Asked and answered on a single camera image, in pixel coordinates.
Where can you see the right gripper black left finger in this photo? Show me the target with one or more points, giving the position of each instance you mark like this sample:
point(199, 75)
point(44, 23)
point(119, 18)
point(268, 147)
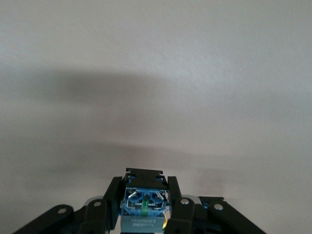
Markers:
point(97, 217)

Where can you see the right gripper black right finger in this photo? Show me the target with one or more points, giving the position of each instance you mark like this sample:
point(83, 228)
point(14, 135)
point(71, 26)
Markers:
point(182, 217)

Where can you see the red push button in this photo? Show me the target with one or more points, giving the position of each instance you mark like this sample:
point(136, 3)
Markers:
point(143, 200)

